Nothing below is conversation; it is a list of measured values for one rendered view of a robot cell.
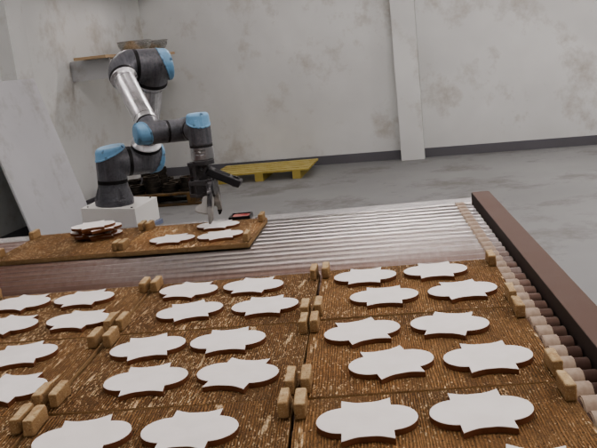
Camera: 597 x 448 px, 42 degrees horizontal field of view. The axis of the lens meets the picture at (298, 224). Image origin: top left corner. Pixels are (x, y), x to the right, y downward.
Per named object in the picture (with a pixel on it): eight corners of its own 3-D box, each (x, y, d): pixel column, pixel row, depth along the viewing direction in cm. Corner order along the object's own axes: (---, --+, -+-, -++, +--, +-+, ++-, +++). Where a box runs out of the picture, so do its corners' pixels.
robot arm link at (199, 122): (202, 110, 253) (212, 111, 246) (207, 144, 255) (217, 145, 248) (180, 114, 249) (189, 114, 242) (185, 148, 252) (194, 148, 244)
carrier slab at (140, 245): (152, 230, 268) (151, 226, 268) (267, 221, 262) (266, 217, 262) (117, 257, 234) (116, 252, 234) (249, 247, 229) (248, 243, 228)
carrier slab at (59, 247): (38, 239, 274) (37, 235, 273) (150, 230, 269) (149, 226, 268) (-10, 267, 240) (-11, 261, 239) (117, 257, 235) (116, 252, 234)
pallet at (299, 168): (321, 166, 1029) (321, 157, 1027) (308, 178, 944) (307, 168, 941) (228, 173, 1058) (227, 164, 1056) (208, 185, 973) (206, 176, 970)
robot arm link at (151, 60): (120, 164, 311) (128, 42, 277) (156, 160, 318) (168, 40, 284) (129, 182, 304) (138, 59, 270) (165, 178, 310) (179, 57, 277)
